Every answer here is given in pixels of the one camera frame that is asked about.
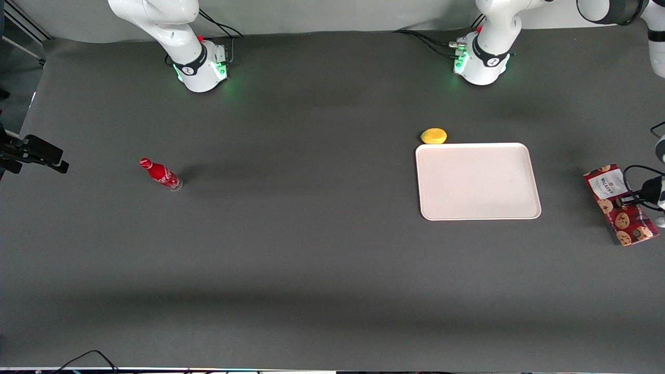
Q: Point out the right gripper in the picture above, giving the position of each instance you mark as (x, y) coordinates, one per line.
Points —
(11, 149)

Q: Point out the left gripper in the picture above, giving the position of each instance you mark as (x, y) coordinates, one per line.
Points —
(649, 190)

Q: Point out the red tartan cookie box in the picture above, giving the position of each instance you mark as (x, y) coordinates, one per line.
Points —
(631, 222)

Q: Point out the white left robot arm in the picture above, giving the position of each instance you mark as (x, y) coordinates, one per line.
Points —
(493, 31)

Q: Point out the white rectangular plastic tray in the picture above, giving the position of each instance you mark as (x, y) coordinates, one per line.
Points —
(478, 182)

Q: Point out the red cola bottle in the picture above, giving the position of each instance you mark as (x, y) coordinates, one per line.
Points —
(160, 174)

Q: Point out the yellow lemon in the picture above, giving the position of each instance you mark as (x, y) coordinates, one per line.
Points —
(434, 136)

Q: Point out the grey metal frame rail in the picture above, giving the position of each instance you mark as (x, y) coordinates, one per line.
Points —
(23, 21)

